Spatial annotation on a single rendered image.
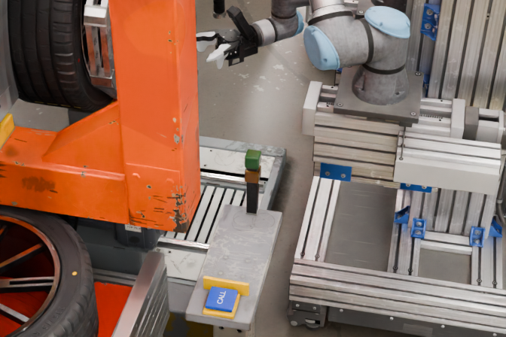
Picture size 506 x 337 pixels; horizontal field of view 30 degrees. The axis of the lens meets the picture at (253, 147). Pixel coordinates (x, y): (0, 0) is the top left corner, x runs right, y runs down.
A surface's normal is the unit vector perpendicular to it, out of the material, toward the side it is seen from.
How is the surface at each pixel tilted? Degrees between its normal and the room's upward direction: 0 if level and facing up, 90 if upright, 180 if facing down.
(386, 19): 8
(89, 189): 90
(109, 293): 0
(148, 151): 90
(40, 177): 90
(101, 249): 90
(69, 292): 0
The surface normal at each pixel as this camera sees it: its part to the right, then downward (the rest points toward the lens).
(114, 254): -0.21, 0.60
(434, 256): 0.01, -0.79
